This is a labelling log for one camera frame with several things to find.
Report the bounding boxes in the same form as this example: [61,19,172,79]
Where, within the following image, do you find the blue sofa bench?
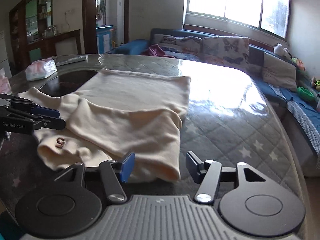
[113,28,319,177]

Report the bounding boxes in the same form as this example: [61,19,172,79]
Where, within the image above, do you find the tissue pack in plastic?
[25,58,57,82]

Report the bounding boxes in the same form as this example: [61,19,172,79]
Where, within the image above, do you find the green plastic bowl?
[297,87,315,102]

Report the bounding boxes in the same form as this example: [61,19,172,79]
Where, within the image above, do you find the butterfly print cushion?
[202,36,249,73]
[152,34,202,55]

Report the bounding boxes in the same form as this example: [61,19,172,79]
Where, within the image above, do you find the cream white sweater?
[20,69,191,183]

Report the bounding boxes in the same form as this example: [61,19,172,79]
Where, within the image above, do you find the grey remote control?
[55,55,88,67]

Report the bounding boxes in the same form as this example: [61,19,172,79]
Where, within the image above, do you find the colourful plush toys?
[311,77,320,91]

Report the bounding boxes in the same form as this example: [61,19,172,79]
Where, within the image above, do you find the grey plain cushion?
[262,53,297,91]

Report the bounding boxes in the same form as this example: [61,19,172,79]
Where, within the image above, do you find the butterfly print cushion left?
[152,34,202,55]

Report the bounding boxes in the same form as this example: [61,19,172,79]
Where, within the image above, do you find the pink plastic bag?
[0,68,12,95]

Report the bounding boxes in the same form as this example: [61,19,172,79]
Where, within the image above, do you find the magenta cloth on sofa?
[140,44,175,59]

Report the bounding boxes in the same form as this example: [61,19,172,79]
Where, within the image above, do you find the black round induction hotplate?
[39,70,98,97]

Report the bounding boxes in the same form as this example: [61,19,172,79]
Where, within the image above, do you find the white panda plush toy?
[273,43,291,58]

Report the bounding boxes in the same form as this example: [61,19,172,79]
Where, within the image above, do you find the butterfly print cushion right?
[202,36,249,73]

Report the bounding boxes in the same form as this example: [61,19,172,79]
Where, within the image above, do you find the blue white cabinet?
[96,25,113,54]

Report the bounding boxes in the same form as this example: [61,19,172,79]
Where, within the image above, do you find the window with dark frame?
[187,0,291,38]

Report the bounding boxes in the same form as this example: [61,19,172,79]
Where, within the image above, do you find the dark wooden sideboard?
[9,0,81,72]

